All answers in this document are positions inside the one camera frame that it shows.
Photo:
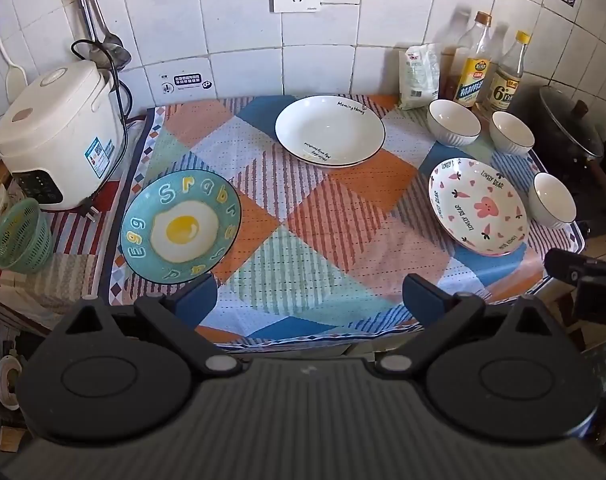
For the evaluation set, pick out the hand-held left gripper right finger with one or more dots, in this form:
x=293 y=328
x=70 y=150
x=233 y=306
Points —
x=423 y=295

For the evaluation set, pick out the yellow label oil bottle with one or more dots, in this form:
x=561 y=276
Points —
x=475 y=72

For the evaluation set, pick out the green plastic basket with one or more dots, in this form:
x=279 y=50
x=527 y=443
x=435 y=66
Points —
x=23 y=237

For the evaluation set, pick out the glass wok lid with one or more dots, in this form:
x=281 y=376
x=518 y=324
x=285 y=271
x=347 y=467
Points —
x=573 y=122

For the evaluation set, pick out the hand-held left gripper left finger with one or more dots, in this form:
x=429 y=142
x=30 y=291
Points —
x=195 y=297

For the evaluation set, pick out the white rice paddle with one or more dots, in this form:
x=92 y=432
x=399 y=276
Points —
x=14 y=77

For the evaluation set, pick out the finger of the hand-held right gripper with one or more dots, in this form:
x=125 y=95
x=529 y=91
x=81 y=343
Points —
x=565 y=266

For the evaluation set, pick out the beige label vinegar bottle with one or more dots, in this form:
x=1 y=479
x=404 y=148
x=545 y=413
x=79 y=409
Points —
x=508 y=87

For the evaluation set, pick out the small white cup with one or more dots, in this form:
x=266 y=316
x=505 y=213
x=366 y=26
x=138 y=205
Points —
x=8 y=377

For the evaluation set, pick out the colourful patchwork cloth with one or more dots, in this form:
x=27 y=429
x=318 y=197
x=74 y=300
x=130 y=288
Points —
x=303 y=240

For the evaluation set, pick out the pink rabbit print plate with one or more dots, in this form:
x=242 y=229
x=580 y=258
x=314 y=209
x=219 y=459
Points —
x=478 y=207

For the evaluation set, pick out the white plate with black rim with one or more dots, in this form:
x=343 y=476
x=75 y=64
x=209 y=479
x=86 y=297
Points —
x=330 y=127

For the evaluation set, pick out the metal ladle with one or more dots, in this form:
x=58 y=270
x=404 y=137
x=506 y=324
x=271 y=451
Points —
x=105 y=35

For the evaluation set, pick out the white ribbed bowl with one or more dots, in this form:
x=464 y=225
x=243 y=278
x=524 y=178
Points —
x=553 y=200
x=513 y=132
x=454 y=120

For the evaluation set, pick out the red striped cloth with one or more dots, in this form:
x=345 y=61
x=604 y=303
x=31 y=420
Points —
x=73 y=255

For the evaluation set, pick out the black wok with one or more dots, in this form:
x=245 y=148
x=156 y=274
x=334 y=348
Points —
x=543 y=165

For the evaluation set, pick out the white rice cooker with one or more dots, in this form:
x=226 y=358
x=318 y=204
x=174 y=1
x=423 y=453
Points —
x=58 y=120

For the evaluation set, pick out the white wall sticker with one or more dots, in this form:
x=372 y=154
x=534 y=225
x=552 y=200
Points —
x=185 y=82

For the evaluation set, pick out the teal fried egg plate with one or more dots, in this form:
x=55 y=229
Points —
x=183 y=227

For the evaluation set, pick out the dark clear glass bottle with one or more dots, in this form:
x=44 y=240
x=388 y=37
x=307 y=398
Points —
x=450 y=80

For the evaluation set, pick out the white seasoning packet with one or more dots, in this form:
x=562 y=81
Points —
x=420 y=77

